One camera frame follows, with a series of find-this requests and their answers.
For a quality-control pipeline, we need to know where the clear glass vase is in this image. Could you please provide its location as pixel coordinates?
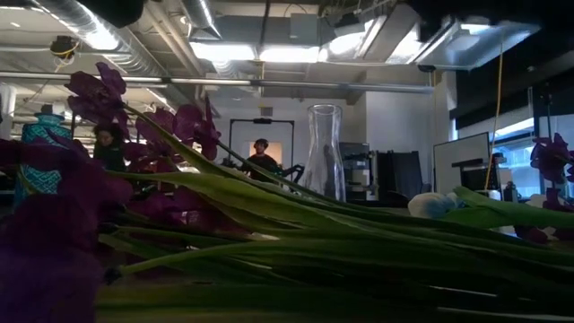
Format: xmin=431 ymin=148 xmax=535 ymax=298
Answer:
xmin=303 ymin=103 xmax=347 ymax=202

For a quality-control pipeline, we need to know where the purple artificial flower spray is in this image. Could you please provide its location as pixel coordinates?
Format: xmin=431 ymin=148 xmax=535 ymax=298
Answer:
xmin=123 ymin=96 xmax=315 ymax=198
xmin=0 ymin=129 xmax=135 ymax=323
xmin=515 ymin=132 xmax=574 ymax=243
xmin=65 ymin=61 xmax=404 ymax=216

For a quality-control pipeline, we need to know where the blue textured glass vase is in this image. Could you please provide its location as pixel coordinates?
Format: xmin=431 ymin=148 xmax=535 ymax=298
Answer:
xmin=13 ymin=103 xmax=75 ymax=210

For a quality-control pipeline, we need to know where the person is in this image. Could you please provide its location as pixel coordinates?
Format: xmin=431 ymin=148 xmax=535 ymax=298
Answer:
xmin=239 ymin=137 xmax=283 ymax=183
xmin=91 ymin=121 xmax=129 ymax=174

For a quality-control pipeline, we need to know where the black equipment shelf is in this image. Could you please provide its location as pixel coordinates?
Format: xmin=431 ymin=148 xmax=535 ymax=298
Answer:
xmin=339 ymin=142 xmax=374 ymax=201

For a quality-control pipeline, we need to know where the grey ceiling pipe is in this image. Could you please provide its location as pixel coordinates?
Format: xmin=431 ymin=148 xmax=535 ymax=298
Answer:
xmin=0 ymin=70 xmax=435 ymax=95

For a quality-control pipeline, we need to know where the black folded panel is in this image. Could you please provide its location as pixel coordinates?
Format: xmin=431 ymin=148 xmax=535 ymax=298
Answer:
xmin=374 ymin=150 xmax=425 ymax=201

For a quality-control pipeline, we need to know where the white board panel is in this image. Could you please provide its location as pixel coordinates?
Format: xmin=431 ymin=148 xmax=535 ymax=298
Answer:
xmin=432 ymin=131 xmax=492 ymax=196

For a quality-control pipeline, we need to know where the white round base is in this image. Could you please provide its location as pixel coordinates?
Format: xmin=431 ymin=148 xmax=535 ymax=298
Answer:
xmin=475 ymin=188 xmax=502 ymax=202

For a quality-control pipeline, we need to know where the black tripod stand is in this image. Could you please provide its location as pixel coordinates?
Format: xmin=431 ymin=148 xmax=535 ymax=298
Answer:
xmin=537 ymin=83 xmax=557 ymax=140

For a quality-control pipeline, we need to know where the black metal rig frame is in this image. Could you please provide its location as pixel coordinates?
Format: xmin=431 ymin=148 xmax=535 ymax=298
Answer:
xmin=228 ymin=118 xmax=296 ymax=180

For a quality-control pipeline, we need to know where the round silver air duct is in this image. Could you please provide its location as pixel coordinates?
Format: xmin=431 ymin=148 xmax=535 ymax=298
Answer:
xmin=35 ymin=0 xmax=171 ymax=77
xmin=181 ymin=0 xmax=223 ymax=39

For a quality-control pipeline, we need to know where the rectangular silver air duct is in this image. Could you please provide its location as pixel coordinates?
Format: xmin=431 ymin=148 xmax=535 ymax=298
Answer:
xmin=322 ymin=4 xmax=542 ymax=72

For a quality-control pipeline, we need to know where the yellow hanging cable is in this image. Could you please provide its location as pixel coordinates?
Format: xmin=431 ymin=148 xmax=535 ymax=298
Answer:
xmin=483 ymin=39 xmax=506 ymax=192

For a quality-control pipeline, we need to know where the black ceiling camera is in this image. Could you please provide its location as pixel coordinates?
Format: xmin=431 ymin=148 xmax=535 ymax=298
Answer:
xmin=48 ymin=35 xmax=80 ymax=60

